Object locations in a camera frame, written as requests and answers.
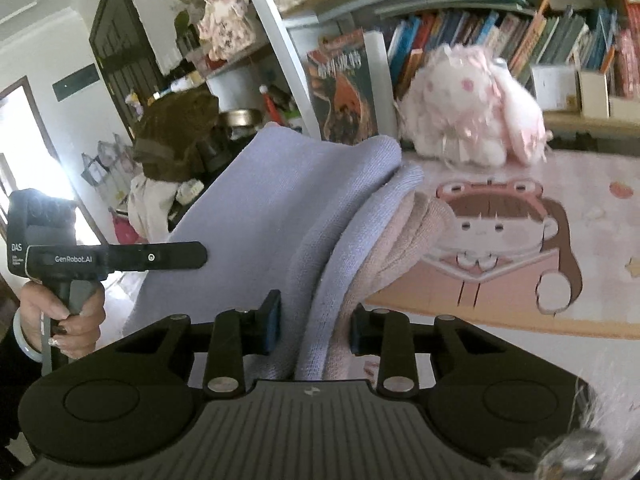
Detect red tassel ornament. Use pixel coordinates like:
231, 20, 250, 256
259, 84, 285, 126

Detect white wooden bookshelf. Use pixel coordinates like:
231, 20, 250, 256
150, 0, 640, 141

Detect pink floral doll figure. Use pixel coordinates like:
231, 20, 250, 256
198, 0, 256, 62

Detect dark brown garment pile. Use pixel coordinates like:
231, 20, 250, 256
134, 86, 219, 182

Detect jade bracelet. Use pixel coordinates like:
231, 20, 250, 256
12, 306, 44, 365

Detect purple and pink sweater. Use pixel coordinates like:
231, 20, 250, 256
125, 126, 454, 380

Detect white pink plush bunny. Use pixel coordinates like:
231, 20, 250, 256
397, 44, 552, 168

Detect fluffy sleeve cuff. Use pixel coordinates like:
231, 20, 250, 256
489, 349, 640, 480

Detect Harry Potter book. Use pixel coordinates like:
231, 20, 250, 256
306, 29, 398, 145

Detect person's left hand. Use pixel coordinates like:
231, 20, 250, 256
17, 282, 105, 360

